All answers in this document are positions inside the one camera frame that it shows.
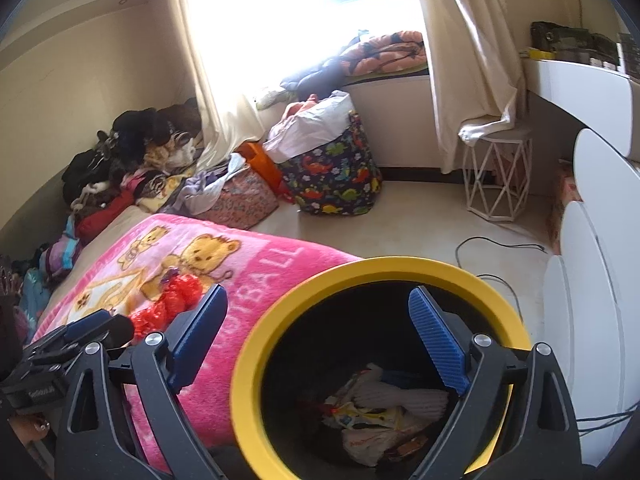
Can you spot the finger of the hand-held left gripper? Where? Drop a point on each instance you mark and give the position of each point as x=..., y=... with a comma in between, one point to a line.
x=117, y=331
x=87, y=325

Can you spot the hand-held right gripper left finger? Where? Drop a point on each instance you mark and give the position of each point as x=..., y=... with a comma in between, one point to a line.
x=200, y=335

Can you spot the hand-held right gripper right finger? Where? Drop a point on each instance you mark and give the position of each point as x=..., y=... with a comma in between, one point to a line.
x=440, y=340

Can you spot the red plastic bag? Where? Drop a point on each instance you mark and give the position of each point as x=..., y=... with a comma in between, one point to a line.
x=175, y=292

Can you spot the white foam net bundle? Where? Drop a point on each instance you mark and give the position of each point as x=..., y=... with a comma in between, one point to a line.
x=410, y=395

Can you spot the yellow rimmed trash bin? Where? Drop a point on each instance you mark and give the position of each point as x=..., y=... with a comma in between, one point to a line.
x=280, y=320

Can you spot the person's left hand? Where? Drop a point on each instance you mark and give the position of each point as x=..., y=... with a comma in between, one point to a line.
x=30, y=432

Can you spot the purple candy wrapper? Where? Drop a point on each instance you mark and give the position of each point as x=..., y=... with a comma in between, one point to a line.
x=171, y=273

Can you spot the pink printed blanket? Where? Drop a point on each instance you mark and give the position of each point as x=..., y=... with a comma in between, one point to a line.
x=270, y=270

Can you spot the pile of clothes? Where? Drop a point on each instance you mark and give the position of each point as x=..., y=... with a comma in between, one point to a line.
x=100, y=215

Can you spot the colourful snack wrapper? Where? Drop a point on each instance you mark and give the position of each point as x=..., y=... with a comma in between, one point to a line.
x=350, y=410

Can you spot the white printed plastic bag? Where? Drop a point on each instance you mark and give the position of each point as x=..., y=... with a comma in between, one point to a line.
x=370, y=442

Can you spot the lavender cloth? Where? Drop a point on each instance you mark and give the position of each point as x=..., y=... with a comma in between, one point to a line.
x=197, y=195

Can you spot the floral fabric bag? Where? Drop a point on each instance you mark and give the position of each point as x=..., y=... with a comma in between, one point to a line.
x=245, y=200

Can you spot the white scalloped cabinet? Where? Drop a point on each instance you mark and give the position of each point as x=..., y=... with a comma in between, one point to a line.
x=600, y=270

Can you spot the orange cardboard box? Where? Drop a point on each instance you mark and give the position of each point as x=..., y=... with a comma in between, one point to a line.
x=562, y=210

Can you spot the orange bag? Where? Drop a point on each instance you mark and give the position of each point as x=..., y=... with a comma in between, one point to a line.
x=260, y=162

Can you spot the dinosaur print basket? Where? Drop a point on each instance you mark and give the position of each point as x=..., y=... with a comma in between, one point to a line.
x=330, y=180

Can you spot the white window bench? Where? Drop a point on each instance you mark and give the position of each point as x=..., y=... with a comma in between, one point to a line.
x=400, y=120

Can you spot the cream curtain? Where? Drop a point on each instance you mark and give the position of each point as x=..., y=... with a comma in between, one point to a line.
x=220, y=110
x=465, y=60

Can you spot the pink cloth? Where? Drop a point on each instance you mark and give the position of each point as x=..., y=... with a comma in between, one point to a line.
x=297, y=107

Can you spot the pale green cloth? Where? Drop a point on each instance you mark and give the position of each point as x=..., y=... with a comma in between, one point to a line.
x=272, y=97

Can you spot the dark blue quilt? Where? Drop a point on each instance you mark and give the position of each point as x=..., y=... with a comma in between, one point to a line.
x=315, y=77

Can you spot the white desk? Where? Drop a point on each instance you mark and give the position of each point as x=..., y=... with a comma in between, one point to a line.
x=585, y=95

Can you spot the orange floral blanket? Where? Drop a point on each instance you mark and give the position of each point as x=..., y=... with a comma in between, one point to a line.
x=385, y=52

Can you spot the green camouflage bag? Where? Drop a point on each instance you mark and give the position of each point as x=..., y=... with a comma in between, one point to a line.
x=570, y=40

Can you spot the window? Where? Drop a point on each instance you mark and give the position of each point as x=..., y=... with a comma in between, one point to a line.
x=300, y=20

